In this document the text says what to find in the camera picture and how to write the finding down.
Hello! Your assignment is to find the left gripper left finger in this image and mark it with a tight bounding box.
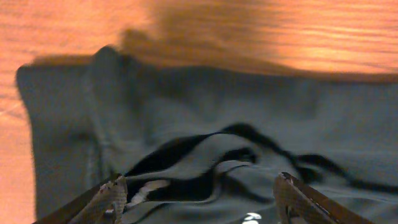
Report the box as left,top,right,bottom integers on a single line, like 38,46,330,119
34,175,127,224

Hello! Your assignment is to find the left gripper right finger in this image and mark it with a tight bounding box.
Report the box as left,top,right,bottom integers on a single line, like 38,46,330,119
273,172,373,224

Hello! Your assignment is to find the black t-shirt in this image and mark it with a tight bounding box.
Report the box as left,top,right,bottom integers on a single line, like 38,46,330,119
16,47,397,223

